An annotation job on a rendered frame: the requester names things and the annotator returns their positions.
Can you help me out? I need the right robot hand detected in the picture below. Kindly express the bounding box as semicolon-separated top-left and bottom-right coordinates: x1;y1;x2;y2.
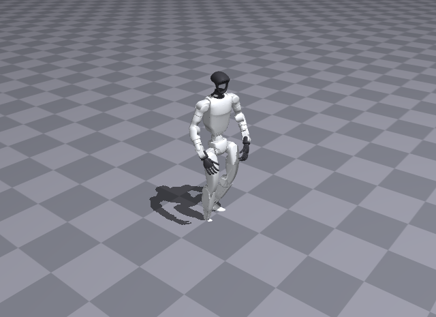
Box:
200;151;219;175

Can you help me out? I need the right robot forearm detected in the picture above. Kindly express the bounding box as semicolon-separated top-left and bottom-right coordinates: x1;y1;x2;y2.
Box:
189;127;206;159

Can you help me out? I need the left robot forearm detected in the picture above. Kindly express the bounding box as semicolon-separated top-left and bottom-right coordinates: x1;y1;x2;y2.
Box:
238;113;251;142

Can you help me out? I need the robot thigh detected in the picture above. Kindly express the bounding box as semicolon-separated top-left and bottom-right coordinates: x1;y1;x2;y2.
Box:
219;141;239;187
204;147;219;196

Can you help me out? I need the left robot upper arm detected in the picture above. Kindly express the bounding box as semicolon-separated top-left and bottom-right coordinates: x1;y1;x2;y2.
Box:
229;93;244;122

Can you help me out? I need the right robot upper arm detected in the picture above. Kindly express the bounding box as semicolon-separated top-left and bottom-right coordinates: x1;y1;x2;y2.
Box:
189;100;210;135

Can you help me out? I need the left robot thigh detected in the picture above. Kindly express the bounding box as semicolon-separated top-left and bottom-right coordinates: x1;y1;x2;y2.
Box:
219;141;239;187

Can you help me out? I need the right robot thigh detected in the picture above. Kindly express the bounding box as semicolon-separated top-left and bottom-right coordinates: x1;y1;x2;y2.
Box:
204;147;219;196

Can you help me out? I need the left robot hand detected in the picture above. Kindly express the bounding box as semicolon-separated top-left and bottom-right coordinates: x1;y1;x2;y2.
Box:
239;136;250;161

